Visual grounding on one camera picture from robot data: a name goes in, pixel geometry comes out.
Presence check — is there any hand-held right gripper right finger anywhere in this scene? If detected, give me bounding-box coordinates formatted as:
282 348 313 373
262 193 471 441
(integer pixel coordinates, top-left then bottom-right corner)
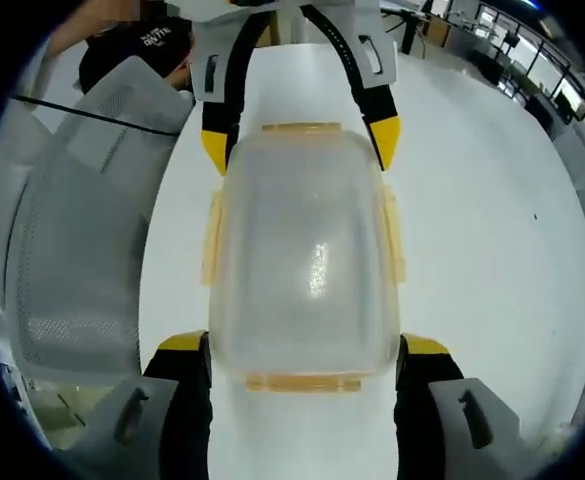
393 332 529 480

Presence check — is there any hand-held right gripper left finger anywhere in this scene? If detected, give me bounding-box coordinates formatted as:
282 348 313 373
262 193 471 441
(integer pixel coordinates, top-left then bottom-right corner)
59 329 215 480

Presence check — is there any thin black cable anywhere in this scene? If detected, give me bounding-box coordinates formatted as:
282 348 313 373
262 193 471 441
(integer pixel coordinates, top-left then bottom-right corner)
9 95 179 138

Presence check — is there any grey mesh office chair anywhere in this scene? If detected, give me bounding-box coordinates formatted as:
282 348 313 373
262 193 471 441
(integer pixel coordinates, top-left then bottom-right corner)
0 53 197 389

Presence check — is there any clear box with yellow buckles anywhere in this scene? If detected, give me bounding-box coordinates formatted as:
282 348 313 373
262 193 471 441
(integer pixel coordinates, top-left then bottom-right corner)
200 121 409 395

